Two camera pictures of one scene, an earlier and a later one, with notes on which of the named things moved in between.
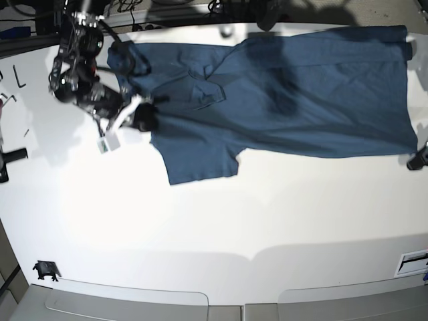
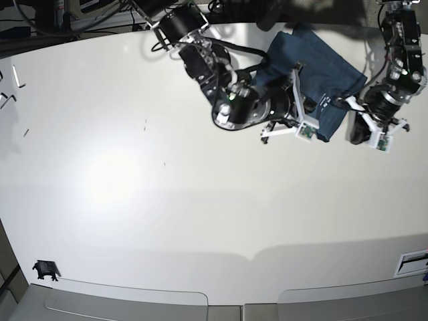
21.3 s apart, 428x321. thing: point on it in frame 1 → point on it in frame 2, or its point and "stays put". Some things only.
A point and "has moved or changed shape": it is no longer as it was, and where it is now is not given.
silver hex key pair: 7,97 stays put
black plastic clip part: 47,267 stays put
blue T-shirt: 316,91 has moved or changed shape
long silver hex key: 19,85 stays put
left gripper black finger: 419,160 → 361,131
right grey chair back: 404,299 stays put
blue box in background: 16,32 stays put
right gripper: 103,101 → 280,104
